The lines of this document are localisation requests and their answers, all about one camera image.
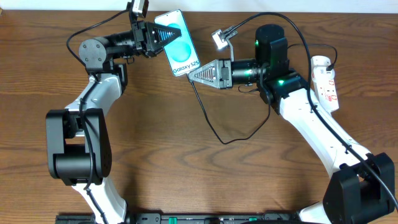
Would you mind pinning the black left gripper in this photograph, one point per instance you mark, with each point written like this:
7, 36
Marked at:
140, 37

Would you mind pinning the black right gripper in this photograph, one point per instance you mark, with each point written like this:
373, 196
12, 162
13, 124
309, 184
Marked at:
219, 82

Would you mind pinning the blue Galaxy smartphone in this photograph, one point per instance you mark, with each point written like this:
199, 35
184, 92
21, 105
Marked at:
181, 52

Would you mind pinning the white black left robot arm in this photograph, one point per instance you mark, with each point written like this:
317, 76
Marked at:
78, 146

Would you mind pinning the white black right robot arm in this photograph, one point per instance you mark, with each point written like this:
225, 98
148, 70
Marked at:
362, 185

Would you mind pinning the white USB charger adapter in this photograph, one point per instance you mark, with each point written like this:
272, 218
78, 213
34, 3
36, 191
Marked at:
320, 65

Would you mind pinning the white power strip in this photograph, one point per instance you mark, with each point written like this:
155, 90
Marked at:
325, 91

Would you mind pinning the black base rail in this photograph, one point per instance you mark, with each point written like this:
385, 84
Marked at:
157, 218

